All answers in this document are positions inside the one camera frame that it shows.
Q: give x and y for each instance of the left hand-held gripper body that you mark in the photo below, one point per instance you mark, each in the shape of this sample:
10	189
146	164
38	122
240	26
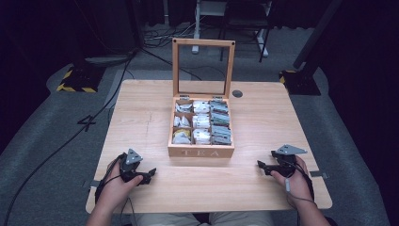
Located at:
129	166

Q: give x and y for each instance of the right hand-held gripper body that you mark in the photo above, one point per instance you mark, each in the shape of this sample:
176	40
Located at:
287	164

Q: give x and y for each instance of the person's right hand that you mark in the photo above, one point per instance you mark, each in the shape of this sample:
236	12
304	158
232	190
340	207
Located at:
298	188

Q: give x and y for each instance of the person's left hand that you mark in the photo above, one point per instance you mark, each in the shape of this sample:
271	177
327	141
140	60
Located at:
116	191

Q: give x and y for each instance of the grey tape strip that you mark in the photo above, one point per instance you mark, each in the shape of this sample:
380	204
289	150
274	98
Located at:
91	184
318	174

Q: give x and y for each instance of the yellow and white tea sachets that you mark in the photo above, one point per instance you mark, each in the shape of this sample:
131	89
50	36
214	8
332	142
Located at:
182	137

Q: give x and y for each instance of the stack of grey-green tea packets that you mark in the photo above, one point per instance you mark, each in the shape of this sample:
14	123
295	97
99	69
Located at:
221	135
219	106
220	119

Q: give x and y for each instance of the wooden tea box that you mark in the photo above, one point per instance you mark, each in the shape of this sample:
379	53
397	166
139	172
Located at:
200	152

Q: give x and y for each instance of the person's beige pants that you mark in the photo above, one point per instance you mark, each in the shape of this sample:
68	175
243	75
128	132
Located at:
238	219

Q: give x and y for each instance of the loose white tea sachets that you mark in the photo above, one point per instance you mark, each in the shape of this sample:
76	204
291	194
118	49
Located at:
184	108
182	122

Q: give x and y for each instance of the stack of white tea packets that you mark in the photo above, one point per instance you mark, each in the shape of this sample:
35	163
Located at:
200	121
201	137
201	107

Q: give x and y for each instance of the round grey table grommet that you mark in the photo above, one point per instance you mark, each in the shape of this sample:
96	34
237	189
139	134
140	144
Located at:
237	93

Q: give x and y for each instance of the yellow-black striped stand base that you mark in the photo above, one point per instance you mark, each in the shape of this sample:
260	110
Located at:
299	83
80	80

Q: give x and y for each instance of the slanted black stand pole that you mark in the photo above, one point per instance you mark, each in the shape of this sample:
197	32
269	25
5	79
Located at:
316	34

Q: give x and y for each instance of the white desk leg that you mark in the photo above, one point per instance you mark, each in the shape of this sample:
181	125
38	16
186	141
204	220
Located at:
197	28

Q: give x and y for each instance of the black metal frame stand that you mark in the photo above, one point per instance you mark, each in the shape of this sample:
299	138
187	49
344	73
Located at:
247	19

